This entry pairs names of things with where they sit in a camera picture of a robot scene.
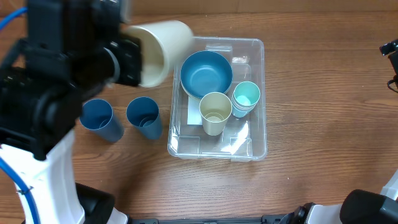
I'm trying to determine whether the tall beige cup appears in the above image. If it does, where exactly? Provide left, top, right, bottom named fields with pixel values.
left=199, top=92, right=232, bottom=136
left=123, top=21, right=193, bottom=88

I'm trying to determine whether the dark blue bowl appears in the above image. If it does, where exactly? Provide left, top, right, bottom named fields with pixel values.
left=180, top=50, right=233, bottom=98

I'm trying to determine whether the cream bowl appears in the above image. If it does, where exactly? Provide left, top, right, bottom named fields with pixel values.
left=183, top=88, right=201, bottom=101

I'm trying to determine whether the clear plastic storage container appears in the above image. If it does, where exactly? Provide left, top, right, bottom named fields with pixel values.
left=168, top=37, right=267, bottom=162

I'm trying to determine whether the small mint green cup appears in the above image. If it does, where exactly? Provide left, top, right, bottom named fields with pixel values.
left=233, top=81, right=261, bottom=107

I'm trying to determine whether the small light blue cup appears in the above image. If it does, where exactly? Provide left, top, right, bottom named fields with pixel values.
left=232, top=107, right=252, bottom=118

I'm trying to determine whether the small grey cup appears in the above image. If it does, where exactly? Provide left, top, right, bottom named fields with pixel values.
left=231, top=95, right=256, bottom=111

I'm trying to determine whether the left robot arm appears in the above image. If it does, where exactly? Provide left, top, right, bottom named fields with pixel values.
left=1, top=0, right=142, bottom=223

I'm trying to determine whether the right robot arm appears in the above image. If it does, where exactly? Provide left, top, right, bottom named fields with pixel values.
left=280, top=174, right=397, bottom=224

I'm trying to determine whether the white label in container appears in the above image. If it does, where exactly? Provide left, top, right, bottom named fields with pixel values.
left=187, top=96, right=202, bottom=125

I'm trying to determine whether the tall blue cup right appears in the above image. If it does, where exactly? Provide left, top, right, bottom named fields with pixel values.
left=126, top=96, right=163, bottom=140

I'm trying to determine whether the tall blue cup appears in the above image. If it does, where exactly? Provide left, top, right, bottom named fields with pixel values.
left=126, top=96, right=163, bottom=140
left=80, top=98, right=124, bottom=142

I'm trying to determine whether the tall blue cup left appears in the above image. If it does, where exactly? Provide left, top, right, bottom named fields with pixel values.
left=80, top=98, right=124, bottom=142

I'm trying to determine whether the left blue cable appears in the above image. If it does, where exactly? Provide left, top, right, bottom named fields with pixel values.
left=0, top=6, right=41, bottom=224

